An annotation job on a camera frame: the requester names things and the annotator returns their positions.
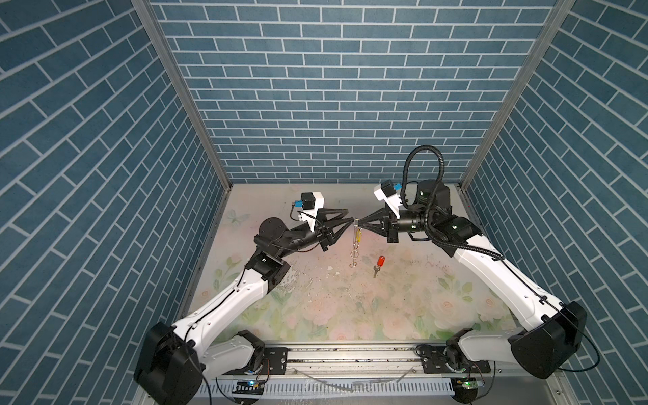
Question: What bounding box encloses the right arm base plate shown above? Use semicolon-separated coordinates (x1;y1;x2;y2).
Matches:
414;344;492;375

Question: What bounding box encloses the white slotted cable duct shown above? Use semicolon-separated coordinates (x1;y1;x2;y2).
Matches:
196;377;455;400

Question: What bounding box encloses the right green circuit board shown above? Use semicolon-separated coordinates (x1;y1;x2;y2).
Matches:
452;378;483;394

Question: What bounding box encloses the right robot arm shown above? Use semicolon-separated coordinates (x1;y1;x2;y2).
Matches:
358;180;588;380

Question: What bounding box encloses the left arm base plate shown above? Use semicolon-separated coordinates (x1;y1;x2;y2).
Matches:
224;347;289;376

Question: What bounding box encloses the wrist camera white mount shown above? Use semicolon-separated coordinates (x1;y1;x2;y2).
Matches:
293;192;324;231
374;180;403;219

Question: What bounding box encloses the left green circuit board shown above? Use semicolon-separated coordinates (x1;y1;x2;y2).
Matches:
232;381;266;397

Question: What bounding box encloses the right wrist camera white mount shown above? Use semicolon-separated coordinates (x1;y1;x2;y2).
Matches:
374;180;403;219

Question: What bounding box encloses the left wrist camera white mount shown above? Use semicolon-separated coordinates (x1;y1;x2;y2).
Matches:
293;192;324;231

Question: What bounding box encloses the right corner aluminium post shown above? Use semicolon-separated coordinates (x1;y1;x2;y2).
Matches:
457;0;575;194

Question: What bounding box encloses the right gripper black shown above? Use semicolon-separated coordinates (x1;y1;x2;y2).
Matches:
358;205;435;243

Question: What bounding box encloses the key with red tag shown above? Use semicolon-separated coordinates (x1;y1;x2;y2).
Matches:
373;256;386;278

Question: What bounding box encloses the green circuit board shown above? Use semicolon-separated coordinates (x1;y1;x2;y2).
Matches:
232;381;266;397
452;378;483;394

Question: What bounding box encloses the corner aluminium post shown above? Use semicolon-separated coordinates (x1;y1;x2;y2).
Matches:
132;0;232;193
457;0;575;194

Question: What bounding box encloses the left corner aluminium post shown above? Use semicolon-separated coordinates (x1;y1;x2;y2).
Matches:
132;0;232;193

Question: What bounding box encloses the aluminium front rail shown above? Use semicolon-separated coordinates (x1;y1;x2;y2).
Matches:
132;341;578;405

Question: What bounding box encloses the black corrugated cable conduit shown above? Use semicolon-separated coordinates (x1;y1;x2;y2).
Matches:
401;144;506;262

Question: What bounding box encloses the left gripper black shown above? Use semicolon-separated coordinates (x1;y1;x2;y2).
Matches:
274;210;351;263

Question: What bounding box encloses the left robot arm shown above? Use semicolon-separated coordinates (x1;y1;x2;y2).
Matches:
133;209;354;404

